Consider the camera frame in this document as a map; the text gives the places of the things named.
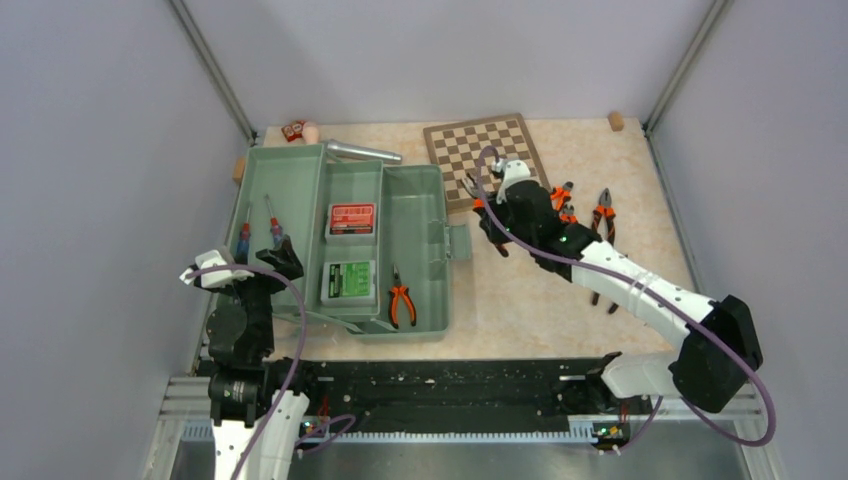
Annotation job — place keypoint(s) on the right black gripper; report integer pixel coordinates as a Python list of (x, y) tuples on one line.
[(499, 207)]

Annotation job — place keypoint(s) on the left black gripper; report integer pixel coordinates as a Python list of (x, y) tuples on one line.
[(284, 257)]

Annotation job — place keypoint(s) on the blue handled screwdriver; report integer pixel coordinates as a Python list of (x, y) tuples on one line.
[(276, 230), (243, 244)]

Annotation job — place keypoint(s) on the orange diagonal cutters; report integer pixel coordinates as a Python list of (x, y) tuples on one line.
[(561, 195)]

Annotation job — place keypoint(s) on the large orange pliers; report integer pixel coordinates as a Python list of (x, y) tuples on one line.
[(493, 234)]

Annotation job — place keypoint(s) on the green screw bit box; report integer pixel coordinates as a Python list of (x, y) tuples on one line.
[(349, 283)]

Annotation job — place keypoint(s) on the red tool card pack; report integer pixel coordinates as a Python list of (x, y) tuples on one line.
[(351, 224)]

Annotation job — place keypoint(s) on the green plastic tool box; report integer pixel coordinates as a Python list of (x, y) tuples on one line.
[(411, 253)]

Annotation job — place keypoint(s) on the orange long nose pliers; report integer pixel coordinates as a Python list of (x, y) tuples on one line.
[(399, 294)]

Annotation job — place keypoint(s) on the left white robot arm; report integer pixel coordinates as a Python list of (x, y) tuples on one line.
[(255, 409)]

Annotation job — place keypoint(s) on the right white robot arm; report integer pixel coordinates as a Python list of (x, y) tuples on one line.
[(716, 351)]

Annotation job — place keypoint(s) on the small orange pliers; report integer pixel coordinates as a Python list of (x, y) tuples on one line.
[(567, 214)]

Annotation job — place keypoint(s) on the wooden chessboard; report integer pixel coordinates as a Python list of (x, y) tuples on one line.
[(454, 148)]

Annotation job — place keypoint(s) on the wooden block at left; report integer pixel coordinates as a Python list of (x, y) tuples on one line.
[(239, 171)]

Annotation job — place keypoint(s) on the small red printed box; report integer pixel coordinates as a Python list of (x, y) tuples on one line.
[(293, 131)]

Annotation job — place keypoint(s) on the orange handled pliers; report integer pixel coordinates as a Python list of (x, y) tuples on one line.
[(604, 213)]

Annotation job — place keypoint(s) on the wooden handle hammer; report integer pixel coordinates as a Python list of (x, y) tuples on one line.
[(311, 135)]

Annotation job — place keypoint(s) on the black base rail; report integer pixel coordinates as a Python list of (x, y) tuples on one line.
[(462, 397)]

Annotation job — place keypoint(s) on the aluminium frame post left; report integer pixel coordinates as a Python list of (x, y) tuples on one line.
[(212, 68)]

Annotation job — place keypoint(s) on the aluminium frame post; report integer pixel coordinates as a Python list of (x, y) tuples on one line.
[(700, 39), (212, 68)]

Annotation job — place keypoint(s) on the aluminium frame post right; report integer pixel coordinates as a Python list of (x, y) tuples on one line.
[(700, 39)]

